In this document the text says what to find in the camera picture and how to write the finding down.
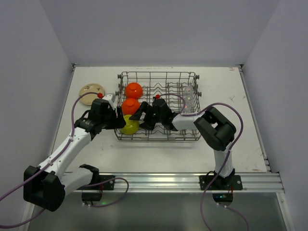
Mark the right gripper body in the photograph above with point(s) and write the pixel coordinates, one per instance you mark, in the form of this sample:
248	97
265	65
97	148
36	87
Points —
149	116

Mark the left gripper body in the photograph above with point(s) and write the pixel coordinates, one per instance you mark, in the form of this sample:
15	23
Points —
115	117

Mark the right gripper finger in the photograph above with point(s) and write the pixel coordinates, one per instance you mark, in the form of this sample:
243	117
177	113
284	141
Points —
144	107
148	124

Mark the lime green bowl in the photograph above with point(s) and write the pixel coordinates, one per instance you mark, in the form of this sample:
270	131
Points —
131	126

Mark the orange bowl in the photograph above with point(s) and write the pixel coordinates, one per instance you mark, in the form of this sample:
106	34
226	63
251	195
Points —
130	106
133	90

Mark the small cream plate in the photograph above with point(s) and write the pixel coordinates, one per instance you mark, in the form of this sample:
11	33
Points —
89	98

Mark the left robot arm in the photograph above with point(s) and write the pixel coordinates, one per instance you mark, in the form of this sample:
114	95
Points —
47	184

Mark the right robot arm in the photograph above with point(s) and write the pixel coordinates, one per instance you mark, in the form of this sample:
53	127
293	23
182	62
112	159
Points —
214	127

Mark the clear glass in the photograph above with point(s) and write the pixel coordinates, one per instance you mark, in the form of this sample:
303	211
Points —
187	109
189	99
187	90

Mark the farthest clear glass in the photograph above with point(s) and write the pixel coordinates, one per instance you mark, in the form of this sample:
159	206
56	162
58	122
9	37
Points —
187	90

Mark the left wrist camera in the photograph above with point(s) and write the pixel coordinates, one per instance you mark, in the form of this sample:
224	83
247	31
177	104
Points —
111	98

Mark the grey wire dish rack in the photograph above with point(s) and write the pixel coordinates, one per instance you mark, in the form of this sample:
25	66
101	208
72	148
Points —
170	86

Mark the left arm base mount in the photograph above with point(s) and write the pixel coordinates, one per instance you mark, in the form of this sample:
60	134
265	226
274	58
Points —
95	193

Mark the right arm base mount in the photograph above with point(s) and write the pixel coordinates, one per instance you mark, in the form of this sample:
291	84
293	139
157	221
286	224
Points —
223	188

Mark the aluminium mounting rail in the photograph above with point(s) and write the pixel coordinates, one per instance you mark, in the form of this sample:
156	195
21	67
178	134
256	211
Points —
190	183

